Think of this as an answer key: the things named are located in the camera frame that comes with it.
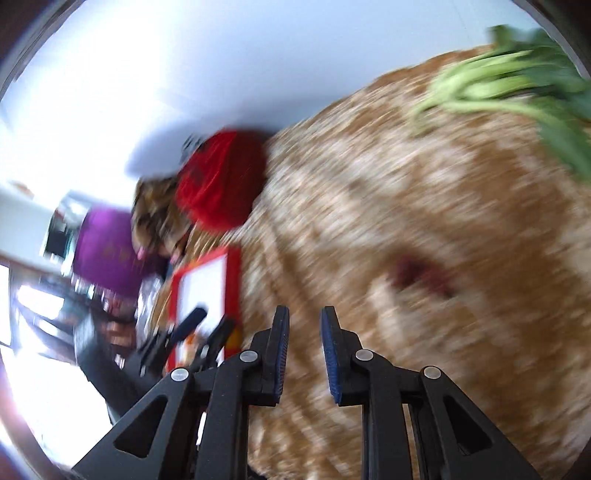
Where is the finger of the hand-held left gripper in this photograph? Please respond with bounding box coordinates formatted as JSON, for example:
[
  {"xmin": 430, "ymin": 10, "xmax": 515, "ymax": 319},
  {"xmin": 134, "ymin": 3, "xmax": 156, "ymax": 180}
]
[
  {"xmin": 191, "ymin": 318, "xmax": 236, "ymax": 372},
  {"xmin": 141, "ymin": 307, "xmax": 208, "ymax": 365}
]

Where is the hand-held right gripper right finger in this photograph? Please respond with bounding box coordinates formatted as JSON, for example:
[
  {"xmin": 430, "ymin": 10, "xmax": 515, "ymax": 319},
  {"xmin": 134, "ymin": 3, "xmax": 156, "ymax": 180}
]
[{"xmin": 321, "ymin": 305, "xmax": 543, "ymax": 480}]

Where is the clear plastic bag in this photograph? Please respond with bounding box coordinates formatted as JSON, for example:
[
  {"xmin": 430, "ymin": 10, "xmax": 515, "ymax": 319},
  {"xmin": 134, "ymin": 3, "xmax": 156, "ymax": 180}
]
[{"xmin": 136, "ymin": 277, "xmax": 174, "ymax": 337}]

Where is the purple velvet bag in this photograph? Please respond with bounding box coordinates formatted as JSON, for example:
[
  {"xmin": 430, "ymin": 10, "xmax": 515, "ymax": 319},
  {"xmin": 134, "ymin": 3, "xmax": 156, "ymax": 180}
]
[{"xmin": 71, "ymin": 208, "xmax": 162, "ymax": 296}]

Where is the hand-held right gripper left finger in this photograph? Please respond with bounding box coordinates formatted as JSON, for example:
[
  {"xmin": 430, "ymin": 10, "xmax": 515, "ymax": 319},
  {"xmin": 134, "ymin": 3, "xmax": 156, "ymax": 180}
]
[{"xmin": 69, "ymin": 305, "xmax": 291, "ymax": 480}]

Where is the red velvet drawstring pouch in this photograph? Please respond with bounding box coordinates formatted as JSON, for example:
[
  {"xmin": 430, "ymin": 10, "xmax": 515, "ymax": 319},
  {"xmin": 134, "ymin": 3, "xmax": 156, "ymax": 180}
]
[{"xmin": 174, "ymin": 130, "xmax": 271, "ymax": 232}]

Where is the brown patterned cloth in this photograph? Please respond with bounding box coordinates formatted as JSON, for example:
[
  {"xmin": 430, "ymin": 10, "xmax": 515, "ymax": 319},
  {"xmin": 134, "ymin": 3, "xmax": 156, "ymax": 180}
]
[{"xmin": 130, "ymin": 178, "xmax": 195, "ymax": 259}]

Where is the red-rimmed white tray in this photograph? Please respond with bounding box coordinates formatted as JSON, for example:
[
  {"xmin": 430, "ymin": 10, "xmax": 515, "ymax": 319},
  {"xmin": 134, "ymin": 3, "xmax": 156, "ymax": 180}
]
[{"xmin": 166, "ymin": 247, "xmax": 243, "ymax": 367}]

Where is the green bok choy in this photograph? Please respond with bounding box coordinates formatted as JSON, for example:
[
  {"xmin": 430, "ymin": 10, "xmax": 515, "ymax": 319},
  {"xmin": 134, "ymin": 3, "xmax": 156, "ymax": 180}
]
[{"xmin": 411, "ymin": 25, "xmax": 591, "ymax": 178}]

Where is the large red date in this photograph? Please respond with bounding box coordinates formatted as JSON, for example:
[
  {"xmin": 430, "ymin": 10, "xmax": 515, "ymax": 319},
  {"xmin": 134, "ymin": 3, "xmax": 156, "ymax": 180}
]
[{"xmin": 392, "ymin": 256, "xmax": 458, "ymax": 298}]

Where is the black monitor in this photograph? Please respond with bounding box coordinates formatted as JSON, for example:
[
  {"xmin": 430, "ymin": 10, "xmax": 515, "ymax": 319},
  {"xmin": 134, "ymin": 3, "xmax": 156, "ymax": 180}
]
[{"xmin": 44, "ymin": 196, "xmax": 86, "ymax": 259}]

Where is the golden velvet blanket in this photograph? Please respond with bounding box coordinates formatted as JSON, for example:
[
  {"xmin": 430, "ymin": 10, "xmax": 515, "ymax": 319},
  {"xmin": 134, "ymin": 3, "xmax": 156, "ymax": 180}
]
[{"xmin": 152, "ymin": 44, "xmax": 591, "ymax": 480}]

